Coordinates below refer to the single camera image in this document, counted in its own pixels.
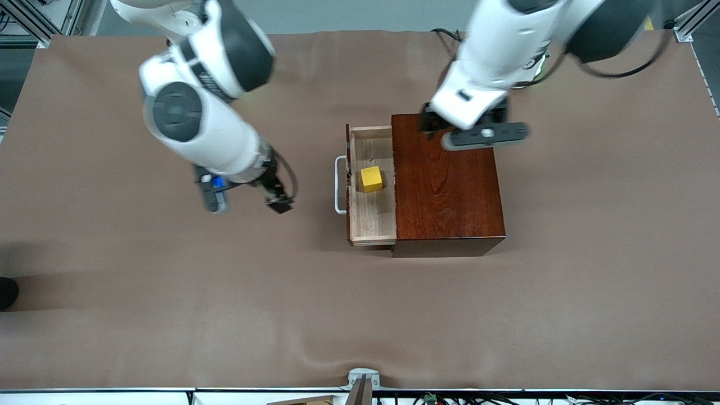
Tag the tan board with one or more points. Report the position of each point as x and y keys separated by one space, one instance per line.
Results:
x=306 y=401

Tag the dark red wooden cabinet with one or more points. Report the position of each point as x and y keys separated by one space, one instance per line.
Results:
x=450 y=197

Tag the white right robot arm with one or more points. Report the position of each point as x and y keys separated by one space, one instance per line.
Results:
x=214 y=135

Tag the yellow floor tape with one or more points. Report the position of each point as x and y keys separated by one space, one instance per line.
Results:
x=649 y=23

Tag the grey metal bracket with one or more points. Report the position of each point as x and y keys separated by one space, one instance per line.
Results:
x=360 y=376

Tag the light wood drawer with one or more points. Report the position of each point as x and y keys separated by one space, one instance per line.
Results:
x=371 y=219

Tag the metal table edge rail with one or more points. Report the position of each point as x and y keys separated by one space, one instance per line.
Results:
x=112 y=390

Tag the black round object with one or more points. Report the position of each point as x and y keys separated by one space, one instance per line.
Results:
x=7 y=293

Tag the brown table cloth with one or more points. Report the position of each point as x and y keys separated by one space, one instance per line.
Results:
x=281 y=309

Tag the yellow block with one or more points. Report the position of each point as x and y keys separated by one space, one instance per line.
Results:
x=371 y=180

